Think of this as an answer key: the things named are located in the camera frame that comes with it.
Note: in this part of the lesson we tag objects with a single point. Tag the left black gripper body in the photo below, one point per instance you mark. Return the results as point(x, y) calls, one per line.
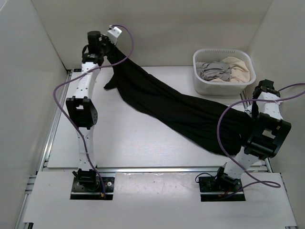
point(107, 46)

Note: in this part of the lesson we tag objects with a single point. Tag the black trousers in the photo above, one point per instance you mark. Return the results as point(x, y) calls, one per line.
point(194, 118)

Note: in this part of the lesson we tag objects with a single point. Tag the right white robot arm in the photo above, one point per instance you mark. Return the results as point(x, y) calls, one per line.
point(265, 139)

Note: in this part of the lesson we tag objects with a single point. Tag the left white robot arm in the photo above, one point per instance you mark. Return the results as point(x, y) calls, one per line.
point(81, 109)

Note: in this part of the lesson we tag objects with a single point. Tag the white laundry basket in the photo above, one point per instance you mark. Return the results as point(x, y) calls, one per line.
point(220, 89)

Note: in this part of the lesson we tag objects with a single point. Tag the grey garment in basket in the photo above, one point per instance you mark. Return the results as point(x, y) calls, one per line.
point(214, 70)

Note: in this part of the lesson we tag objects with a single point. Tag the beige garment in basket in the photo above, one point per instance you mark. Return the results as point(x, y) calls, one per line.
point(239, 71)

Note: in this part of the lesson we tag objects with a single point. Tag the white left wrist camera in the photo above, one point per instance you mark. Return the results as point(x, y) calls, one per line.
point(113, 33)

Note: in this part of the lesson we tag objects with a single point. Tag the front aluminium rail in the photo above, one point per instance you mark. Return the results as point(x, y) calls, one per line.
point(158, 169)

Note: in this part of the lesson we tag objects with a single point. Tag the left aluminium rail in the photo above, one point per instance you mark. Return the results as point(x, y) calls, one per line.
point(48, 145)

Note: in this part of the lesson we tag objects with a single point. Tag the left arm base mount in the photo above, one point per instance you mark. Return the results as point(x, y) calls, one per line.
point(85, 190)

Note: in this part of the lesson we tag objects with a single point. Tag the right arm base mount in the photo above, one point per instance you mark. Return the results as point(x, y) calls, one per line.
point(213, 189)

